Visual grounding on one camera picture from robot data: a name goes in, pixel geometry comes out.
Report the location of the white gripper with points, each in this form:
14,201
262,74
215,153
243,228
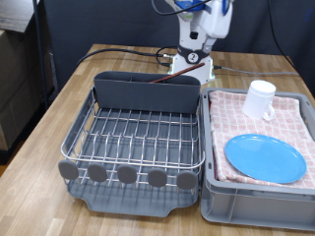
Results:
218,21

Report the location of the reddish brown wooden spoon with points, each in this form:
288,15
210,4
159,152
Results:
183,71

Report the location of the white mug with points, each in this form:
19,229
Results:
257,98

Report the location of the blue plastic plate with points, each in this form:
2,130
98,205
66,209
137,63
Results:
265,159

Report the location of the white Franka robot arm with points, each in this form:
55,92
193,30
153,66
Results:
193,70

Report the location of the pink checked dish towel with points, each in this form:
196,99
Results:
229,111

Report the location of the dark gray cutlery holder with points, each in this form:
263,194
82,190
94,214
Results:
147,95

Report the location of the dark fabric partition panel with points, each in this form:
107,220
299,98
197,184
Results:
114,23

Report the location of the black metal pole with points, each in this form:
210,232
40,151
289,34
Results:
39,49

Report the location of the gray plastic drain tray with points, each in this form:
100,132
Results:
131,203

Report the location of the gray plastic crate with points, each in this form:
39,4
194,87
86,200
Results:
256,209

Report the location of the cardboard box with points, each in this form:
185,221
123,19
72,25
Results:
19,88

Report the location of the dark wooden shelf board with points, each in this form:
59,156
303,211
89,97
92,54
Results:
14,13

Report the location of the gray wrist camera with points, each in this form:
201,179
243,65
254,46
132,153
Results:
187,15

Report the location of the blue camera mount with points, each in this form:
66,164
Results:
188,4

